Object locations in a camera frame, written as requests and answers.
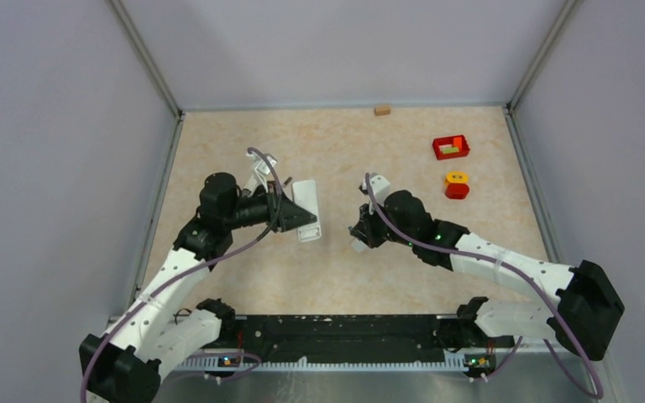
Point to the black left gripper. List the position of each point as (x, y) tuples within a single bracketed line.
[(283, 213)]

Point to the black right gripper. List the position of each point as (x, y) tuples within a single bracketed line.
[(365, 227)]

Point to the white battery cover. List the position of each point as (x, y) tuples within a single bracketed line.
[(358, 246)]

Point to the white remote control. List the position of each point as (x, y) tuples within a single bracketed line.
[(305, 196)]

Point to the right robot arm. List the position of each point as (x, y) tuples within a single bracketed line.
[(576, 305)]

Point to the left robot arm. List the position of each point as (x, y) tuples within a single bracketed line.
[(129, 362)]

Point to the red block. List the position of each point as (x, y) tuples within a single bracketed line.
[(457, 191)]

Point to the yellow block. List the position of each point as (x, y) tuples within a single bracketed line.
[(456, 177)]

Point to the red bin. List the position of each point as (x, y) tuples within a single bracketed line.
[(450, 147)]

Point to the small wooden block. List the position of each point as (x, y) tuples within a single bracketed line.
[(382, 110)]

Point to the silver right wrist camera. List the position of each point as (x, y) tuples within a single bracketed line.
[(376, 186)]

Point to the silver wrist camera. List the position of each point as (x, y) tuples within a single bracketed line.
[(260, 169), (376, 186)]

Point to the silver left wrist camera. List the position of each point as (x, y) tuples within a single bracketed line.
[(260, 169)]

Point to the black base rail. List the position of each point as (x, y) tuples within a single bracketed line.
[(347, 339)]

